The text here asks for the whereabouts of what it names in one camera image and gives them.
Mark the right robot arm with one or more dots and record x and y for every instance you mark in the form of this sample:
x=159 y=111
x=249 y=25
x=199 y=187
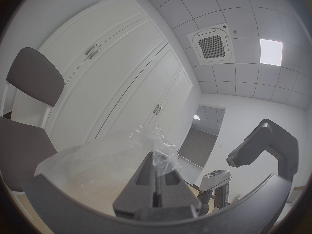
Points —
x=214 y=178

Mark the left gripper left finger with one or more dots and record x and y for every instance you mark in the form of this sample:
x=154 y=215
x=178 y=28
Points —
x=131 y=196

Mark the white wardrobe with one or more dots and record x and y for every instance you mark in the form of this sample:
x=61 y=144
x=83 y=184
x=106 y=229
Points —
x=109 y=69

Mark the grey curtain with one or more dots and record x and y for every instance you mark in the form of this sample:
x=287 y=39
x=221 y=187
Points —
x=197 y=147

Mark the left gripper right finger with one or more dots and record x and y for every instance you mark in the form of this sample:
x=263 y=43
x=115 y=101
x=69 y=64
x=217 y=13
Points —
x=180 y=196

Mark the white chair grey cushions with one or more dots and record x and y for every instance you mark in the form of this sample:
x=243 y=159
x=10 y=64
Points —
x=34 y=74

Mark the ceiling air conditioner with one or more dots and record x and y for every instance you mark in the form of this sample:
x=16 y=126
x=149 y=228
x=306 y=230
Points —
x=210 y=44

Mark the clear plastic bag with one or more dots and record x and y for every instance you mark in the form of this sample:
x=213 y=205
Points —
x=160 y=145

